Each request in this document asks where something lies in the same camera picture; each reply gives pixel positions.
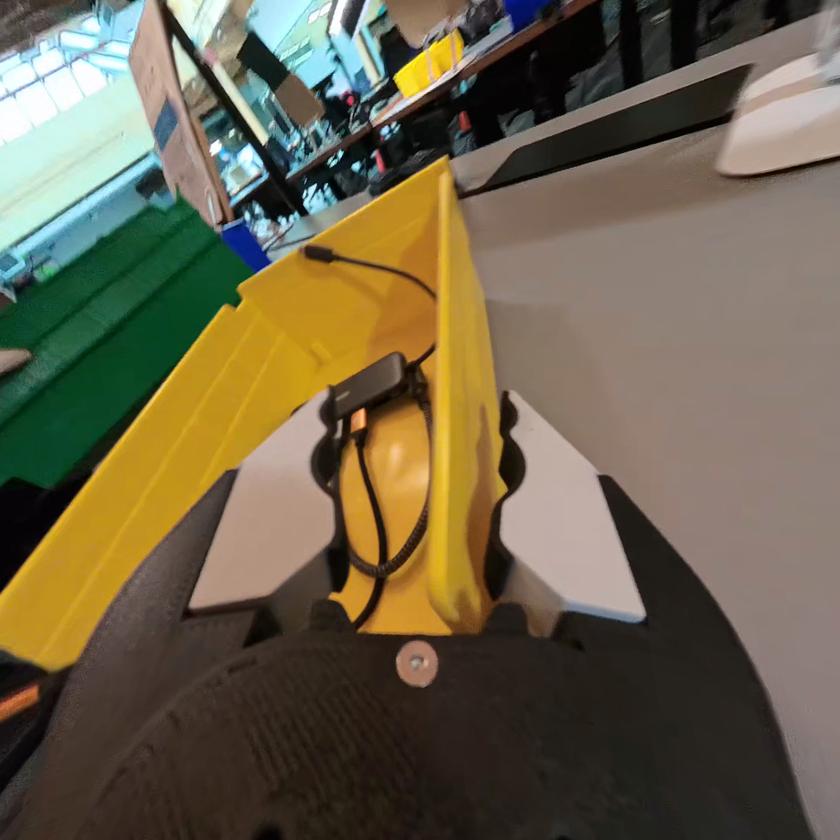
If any grey desk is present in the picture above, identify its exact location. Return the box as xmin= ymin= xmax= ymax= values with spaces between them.
xmin=262 ymin=13 xmax=840 ymax=840

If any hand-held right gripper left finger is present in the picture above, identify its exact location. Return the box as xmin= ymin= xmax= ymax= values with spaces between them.
xmin=187 ymin=388 xmax=349 ymax=627

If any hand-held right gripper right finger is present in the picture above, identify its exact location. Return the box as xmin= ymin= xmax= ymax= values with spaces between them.
xmin=482 ymin=390 xmax=648 ymax=637

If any brown cardboard box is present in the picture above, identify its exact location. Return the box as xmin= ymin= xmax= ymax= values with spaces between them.
xmin=126 ymin=0 xmax=235 ymax=229

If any braided cable with orange plugs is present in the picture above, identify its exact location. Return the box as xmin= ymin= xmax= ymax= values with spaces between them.
xmin=328 ymin=387 xmax=435 ymax=627

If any black USB hub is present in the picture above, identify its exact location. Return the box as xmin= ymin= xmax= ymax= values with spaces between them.
xmin=301 ymin=245 xmax=439 ymax=421

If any small yellow bin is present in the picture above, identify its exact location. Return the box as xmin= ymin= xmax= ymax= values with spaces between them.
xmin=427 ymin=29 xmax=466 ymax=73
xmin=394 ymin=52 xmax=434 ymax=98

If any yellow plastic bin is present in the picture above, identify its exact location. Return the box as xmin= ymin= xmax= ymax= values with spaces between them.
xmin=0 ymin=156 xmax=511 ymax=672

